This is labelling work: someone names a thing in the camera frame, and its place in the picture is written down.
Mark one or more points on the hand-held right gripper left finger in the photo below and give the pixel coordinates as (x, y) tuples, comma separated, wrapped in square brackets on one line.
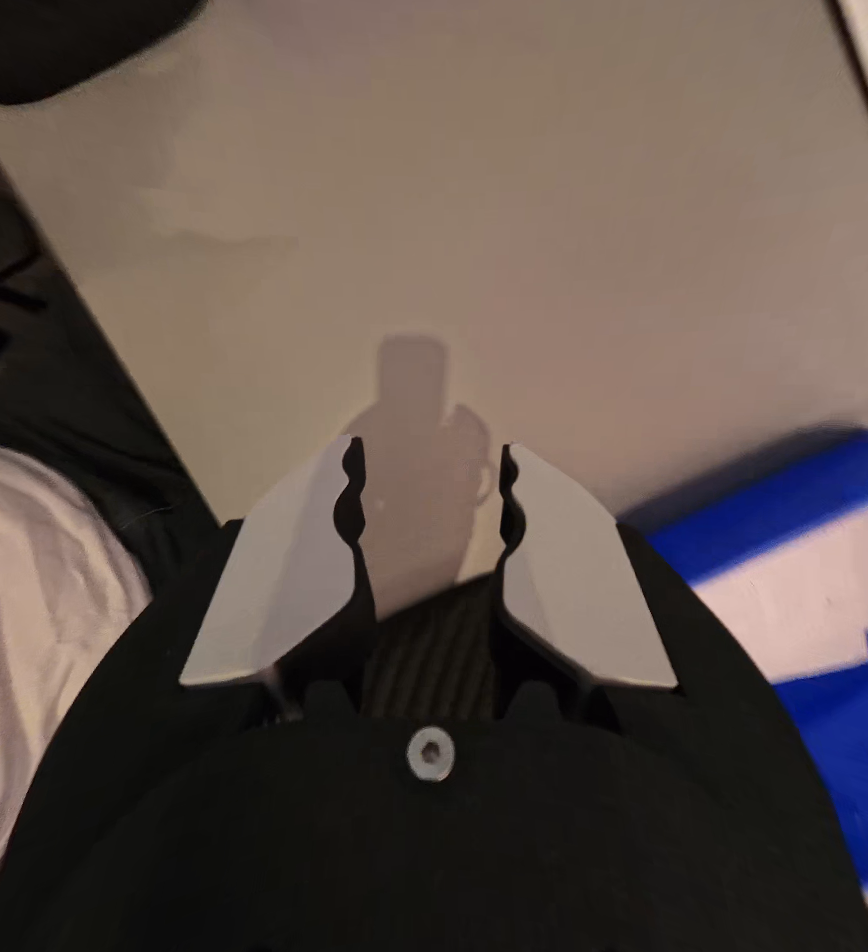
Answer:
[(278, 580)]

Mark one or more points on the person's white shirt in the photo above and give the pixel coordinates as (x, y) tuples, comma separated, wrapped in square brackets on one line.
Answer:
[(17, 595)]

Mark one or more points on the written lined paper sheet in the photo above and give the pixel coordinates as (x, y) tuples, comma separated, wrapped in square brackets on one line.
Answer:
[(791, 595)]

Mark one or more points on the blue plastic bin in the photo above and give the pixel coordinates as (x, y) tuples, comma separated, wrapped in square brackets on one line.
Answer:
[(813, 744)]

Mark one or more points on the black rounded object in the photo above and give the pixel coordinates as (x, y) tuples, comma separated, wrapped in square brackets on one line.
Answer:
[(32, 44)]

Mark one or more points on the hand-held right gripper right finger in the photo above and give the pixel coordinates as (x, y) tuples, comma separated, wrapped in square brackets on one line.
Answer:
[(583, 595)]

